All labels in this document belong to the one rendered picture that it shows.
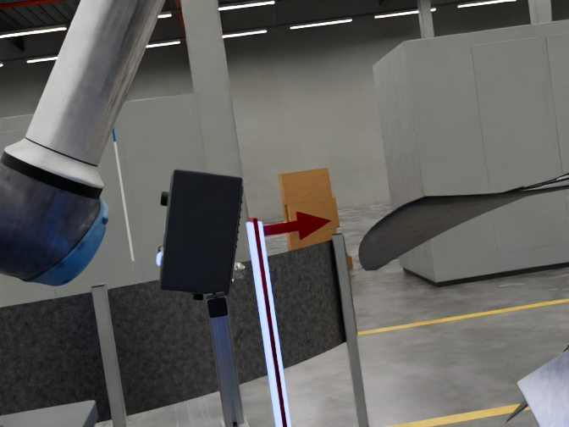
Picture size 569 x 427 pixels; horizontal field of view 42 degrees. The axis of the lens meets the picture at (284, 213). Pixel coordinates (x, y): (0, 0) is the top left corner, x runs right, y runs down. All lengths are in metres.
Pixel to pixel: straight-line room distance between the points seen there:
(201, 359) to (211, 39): 2.95
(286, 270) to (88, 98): 1.86
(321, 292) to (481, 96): 4.50
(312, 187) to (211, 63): 4.02
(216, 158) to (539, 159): 3.36
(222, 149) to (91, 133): 4.10
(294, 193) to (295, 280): 6.10
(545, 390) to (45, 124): 0.57
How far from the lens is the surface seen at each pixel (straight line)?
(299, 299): 2.68
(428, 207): 0.55
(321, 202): 8.79
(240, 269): 1.21
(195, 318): 2.44
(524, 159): 7.14
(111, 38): 0.85
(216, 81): 4.98
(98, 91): 0.85
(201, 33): 5.03
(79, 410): 0.87
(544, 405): 0.70
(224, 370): 1.14
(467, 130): 6.98
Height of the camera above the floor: 1.22
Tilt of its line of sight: 3 degrees down
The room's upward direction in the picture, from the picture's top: 8 degrees counter-clockwise
